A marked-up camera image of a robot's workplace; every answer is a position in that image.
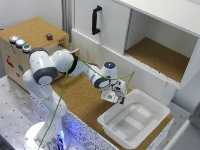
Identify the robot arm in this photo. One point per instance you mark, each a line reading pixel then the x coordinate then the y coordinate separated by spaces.
pixel 41 65

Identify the green button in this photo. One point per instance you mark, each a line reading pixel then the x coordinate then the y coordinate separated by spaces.
pixel 26 48

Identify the purple block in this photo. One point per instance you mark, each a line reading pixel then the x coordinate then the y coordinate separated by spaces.
pixel 49 36

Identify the white cabinet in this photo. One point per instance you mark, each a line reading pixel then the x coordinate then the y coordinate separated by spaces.
pixel 173 15

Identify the white plastic box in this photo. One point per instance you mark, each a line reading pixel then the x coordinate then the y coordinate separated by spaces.
pixel 133 121

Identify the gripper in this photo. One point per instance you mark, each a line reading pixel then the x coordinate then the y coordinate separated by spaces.
pixel 112 93

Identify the wooden drawer box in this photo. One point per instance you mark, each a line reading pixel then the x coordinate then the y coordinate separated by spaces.
pixel 31 28

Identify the red button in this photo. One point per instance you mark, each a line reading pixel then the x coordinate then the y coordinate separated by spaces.
pixel 14 39

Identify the blue button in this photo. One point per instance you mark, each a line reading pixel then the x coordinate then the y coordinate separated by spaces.
pixel 20 42

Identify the white sliding door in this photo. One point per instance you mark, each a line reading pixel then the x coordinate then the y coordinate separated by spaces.
pixel 113 23

